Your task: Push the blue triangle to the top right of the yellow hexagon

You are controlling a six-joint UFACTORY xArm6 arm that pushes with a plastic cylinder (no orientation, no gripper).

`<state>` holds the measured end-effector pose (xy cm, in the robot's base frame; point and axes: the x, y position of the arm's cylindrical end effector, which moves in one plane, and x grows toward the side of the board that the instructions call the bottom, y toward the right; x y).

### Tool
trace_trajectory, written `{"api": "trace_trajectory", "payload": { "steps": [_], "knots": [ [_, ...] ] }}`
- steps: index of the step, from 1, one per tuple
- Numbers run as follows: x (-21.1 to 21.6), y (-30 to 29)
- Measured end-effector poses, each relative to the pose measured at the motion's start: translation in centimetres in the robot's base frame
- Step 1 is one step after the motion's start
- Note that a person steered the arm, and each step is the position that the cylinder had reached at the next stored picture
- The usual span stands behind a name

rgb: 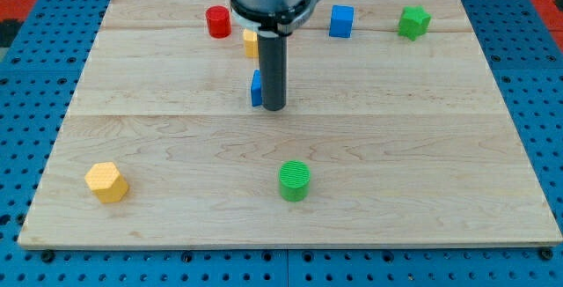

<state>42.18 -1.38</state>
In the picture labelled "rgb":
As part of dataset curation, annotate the wooden board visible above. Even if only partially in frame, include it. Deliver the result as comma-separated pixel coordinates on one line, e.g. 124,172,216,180
18,0,562,250

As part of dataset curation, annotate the green star block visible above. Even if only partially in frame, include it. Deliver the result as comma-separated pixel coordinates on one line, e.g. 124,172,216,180
398,6,432,41

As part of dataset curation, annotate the blue triangle block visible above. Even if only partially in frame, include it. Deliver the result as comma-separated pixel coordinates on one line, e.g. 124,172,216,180
250,70,262,107

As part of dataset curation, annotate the blue cube block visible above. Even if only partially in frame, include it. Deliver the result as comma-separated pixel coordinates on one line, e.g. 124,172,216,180
329,5,355,38

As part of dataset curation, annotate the yellow hexagon block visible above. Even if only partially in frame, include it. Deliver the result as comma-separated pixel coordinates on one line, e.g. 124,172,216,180
84,162,129,203

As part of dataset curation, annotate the yellow block behind rod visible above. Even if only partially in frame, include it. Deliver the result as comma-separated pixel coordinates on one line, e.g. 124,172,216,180
243,29,259,58

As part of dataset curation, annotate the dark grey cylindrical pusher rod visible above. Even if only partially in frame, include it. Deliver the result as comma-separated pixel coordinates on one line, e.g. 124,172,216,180
258,35,287,111

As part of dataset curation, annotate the green cylinder block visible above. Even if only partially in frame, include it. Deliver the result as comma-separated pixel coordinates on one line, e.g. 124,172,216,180
278,160,311,202

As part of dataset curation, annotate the red cylinder block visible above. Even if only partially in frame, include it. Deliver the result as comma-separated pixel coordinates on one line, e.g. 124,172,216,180
205,5,231,39

